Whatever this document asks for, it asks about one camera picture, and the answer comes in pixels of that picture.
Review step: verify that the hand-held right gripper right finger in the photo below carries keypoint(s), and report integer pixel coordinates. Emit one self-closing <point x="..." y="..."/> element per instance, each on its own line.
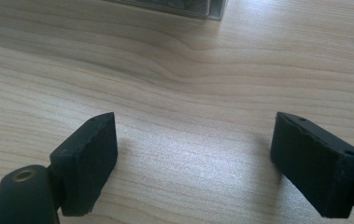
<point x="314" y="168"/>

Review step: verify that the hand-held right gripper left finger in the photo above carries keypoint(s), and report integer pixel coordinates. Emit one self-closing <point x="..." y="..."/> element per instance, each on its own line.
<point x="86" y="165"/>

